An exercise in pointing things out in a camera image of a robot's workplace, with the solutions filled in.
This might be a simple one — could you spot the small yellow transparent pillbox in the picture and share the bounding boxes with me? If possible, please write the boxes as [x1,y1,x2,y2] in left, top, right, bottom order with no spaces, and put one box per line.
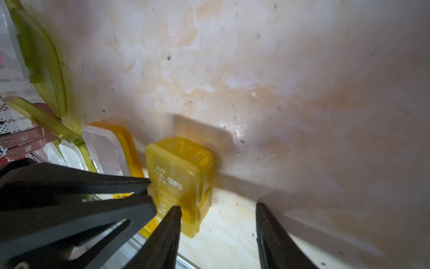
[145,137,216,238]

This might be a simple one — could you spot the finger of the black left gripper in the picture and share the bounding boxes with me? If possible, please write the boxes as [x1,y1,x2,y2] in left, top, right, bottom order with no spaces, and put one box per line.
[1,158,151,202]
[1,195,156,269]

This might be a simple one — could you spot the white square pillbox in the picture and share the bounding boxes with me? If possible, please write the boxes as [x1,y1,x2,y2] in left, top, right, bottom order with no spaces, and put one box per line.
[43,140,97,173]

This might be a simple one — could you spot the small brown pillbox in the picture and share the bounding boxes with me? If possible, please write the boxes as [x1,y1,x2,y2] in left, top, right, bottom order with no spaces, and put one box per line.
[1,127,59,161]

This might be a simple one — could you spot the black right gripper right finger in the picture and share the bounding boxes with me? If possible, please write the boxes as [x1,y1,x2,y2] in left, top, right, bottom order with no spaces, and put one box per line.
[256,203,316,269]

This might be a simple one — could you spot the green pillbox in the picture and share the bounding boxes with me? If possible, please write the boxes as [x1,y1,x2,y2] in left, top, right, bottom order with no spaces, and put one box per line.
[3,0,83,143]

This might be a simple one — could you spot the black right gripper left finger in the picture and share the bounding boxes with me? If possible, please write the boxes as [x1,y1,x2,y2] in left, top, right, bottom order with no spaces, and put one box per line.
[125,206,182,269]

